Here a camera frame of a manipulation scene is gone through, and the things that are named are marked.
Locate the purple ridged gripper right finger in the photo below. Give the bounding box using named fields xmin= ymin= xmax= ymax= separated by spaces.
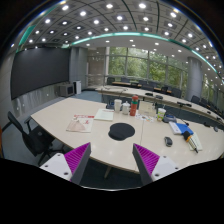
xmin=132 ymin=144 xmax=179 ymax=185

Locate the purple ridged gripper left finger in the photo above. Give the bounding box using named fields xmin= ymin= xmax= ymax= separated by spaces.
xmin=41 ymin=143 xmax=91 ymax=185

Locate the dark grey computer mouse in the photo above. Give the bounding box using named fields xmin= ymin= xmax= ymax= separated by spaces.
xmin=164 ymin=137 xmax=173 ymax=147

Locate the black round mouse pad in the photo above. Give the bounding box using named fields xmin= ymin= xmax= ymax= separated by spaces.
xmin=108 ymin=123 xmax=135 ymax=141

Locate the black office chair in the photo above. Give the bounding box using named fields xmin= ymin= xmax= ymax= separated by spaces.
xmin=3 ymin=112 xmax=64 ymax=166

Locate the red and white magazine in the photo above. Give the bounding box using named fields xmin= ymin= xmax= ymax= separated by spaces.
xmin=66 ymin=115 xmax=94 ymax=133

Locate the green and white cup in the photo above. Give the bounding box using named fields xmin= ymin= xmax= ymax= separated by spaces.
xmin=157 ymin=108 xmax=166 ymax=121

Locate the white paper booklet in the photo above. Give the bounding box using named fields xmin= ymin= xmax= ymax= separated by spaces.
xmin=94 ymin=109 xmax=114 ymax=121

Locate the red thermos bottle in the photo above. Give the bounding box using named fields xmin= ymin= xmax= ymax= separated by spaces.
xmin=130 ymin=95 xmax=138 ymax=116

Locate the white lidded mug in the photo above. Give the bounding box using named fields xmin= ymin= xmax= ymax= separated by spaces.
xmin=122 ymin=101 xmax=130 ymax=115

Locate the white paper cup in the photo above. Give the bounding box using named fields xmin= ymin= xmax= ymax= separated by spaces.
xmin=114 ymin=99 xmax=122 ymax=112

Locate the grey cabinet box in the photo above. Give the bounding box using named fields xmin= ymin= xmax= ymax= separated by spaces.
xmin=59 ymin=84 xmax=74 ymax=97

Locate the large dark projection screen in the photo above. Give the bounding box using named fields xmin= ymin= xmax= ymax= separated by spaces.
xmin=10 ymin=48 xmax=70 ymax=99

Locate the black orange handled tool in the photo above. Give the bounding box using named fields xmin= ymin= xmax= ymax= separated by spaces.
xmin=183 ymin=131 xmax=198 ymax=152

